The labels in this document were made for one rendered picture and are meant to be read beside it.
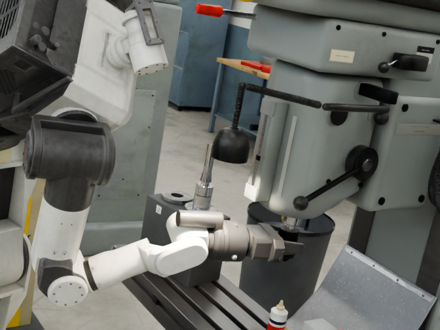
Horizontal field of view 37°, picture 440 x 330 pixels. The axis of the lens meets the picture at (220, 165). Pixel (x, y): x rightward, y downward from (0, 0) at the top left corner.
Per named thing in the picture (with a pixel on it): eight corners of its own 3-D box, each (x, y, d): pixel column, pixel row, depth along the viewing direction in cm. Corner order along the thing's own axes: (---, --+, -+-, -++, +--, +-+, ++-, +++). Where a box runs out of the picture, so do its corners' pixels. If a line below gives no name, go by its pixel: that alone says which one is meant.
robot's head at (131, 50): (120, 79, 126) (151, 63, 120) (105, 29, 127) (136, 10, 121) (144, 78, 131) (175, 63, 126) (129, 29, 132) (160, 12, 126)
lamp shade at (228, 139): (203, 155, 127) (209, 124, 125) (222, 150, 133) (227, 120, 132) (236, 165, 124) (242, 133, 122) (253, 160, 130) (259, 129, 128)
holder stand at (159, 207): (187, 288, 177) (199, 219, 172) (137, 255, 191) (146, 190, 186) (219, 279, 186) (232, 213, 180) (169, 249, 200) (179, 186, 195)
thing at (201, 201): (199, 211, 177) (202, 191, 175) (188, 205, 180) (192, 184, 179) (213, 210, 180) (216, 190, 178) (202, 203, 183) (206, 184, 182)
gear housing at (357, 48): (319, 73, 121) (330, 18, 118) (242, 48, 140) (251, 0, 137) (437, 84, 140) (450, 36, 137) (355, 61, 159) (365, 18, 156)
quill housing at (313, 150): (291, 230, 133) (325, 72, 124) (234, 194, 149) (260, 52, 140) (359, 224, 143) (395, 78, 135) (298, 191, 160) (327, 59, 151)
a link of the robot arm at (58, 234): (24, 308, 129) (45, 215, 119) (21, 264, 140) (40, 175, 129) (84, 309, 134) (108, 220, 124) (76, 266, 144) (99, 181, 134)
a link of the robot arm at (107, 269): (150, 283, 137) (60, 317, 135) (141, 251, 146) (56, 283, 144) (135, 247, 131) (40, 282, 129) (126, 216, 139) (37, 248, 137)
